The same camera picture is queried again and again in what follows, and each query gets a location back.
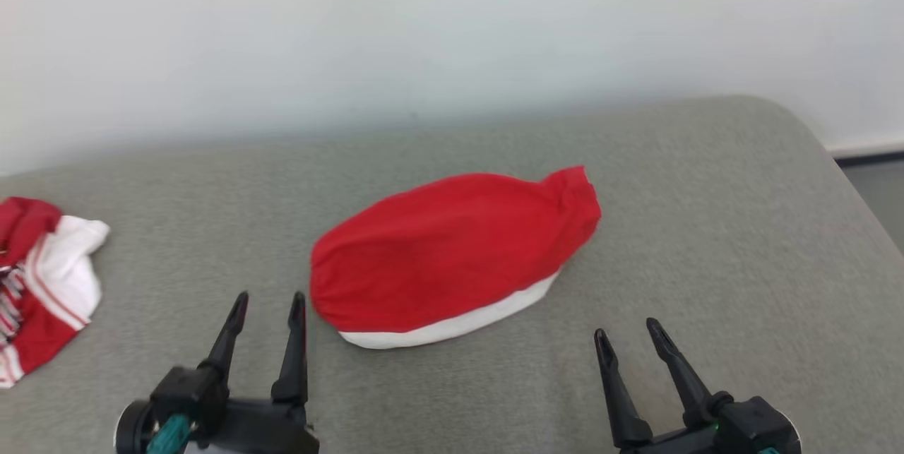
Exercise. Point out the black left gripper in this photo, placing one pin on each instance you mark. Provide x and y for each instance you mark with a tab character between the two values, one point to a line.
247	433

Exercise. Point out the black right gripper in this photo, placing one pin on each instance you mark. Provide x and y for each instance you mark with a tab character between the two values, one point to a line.
748	429

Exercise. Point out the plain red garment white hem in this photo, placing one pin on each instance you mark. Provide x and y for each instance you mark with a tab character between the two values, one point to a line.
452	249

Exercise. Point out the red white numbered jersey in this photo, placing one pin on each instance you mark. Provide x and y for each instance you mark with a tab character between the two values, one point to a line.
63	263

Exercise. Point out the dark skirting board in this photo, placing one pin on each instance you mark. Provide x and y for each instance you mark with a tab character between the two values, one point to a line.
872	157

